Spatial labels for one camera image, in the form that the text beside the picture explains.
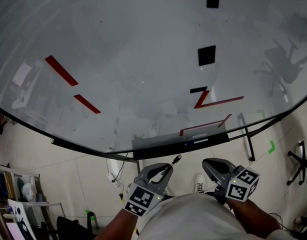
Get person's right forearm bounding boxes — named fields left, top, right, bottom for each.
left=227, top=197, right=282, bottom=236

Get short red tape strip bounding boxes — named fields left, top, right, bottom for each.
left=73, top=94, right=102, bottom=115

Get white power strip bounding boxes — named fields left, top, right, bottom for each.
left=106, top=172, right=122, bottom=188

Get person's left forearm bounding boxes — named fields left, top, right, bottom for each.
left=93, top=208, right=140, bottom=240

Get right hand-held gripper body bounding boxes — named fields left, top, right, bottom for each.
left=216, top=167, right=261, bottom=202

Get blue and white pen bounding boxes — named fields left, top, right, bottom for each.
left=184, top=138, right=209, bottom=146

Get black and white pen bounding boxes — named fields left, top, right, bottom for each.
left=155, top=154, right=183, bottom=185

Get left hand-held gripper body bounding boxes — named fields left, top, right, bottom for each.
left=123, top=179, right=166, bottom=218

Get person's right white shoe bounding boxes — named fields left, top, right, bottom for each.
left=193, top=173, right=207, bottom=194

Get black power strip cable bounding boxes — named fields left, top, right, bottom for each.
left=113, top=152, right=130, bottom=184

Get white metal shelf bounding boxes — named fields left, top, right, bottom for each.
left=0, top=162, right=65, bottom=240

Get person's dark trousers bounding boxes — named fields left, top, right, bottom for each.
left=163, top=190, right=232, bottom=210

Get black floor cables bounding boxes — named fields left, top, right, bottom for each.
left=268, top=201, right=307, bottom=240

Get pale pink sheet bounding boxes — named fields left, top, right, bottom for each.
left=5, top=222, right=26, bottom=240

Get person's white shirt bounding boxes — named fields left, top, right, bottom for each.
left=137, top=193, right=302, bottom=240

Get white plastic bag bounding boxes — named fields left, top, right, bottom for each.
left=21, top=183, right=37, bottom=203

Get white sheet with black shapes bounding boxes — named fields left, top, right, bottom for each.
left=7, top=198, right=36, bottom=240

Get long red tape strip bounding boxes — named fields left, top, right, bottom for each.
left=44, top=55, right=79, bottom=87

